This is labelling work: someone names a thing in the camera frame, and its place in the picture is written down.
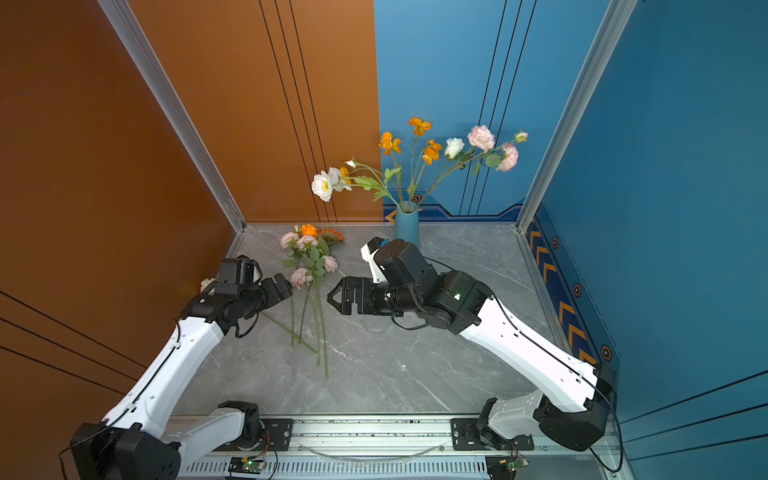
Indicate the white rose flower stem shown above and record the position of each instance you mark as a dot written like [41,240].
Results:
[454,149]

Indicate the left green circuit board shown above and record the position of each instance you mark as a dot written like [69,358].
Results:
[245,465]

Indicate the pink rose flower stem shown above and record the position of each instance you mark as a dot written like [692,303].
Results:
[482,151]

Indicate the pink carnation flower bunch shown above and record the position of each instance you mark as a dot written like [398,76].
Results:
[310,261]

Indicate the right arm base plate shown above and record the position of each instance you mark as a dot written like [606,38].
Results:
[466,436]

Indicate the orange poppy flower stem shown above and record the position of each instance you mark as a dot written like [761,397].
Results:
[424,154]

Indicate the orange gerbera flower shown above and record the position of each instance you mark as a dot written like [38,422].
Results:
[329,235]

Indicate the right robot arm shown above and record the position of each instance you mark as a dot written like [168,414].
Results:
[574,400]

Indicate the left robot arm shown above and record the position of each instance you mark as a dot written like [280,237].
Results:
[131,441]

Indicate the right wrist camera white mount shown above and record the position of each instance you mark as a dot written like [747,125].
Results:
[368,252]

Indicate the left aluminium corner post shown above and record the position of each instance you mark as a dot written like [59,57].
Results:
[126,25]

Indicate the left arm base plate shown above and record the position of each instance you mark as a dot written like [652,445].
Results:
[276,435]

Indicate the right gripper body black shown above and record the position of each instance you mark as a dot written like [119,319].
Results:
[386,299]

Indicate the teal cylindrical vase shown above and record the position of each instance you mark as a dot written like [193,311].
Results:
[406,222]

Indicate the aluminium corner post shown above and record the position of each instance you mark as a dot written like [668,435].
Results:
[606,39]
[126,25]

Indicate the right circuit board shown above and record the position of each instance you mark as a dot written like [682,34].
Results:
[505,468]

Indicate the aluminium front rail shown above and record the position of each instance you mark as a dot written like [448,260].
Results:
[398,446]

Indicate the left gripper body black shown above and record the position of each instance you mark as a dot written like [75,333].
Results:
[260,298]

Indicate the right aluminium corner post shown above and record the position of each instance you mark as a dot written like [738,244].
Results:
[606,39]

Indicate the cream flower stem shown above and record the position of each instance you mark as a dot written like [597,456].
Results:
[282,330]

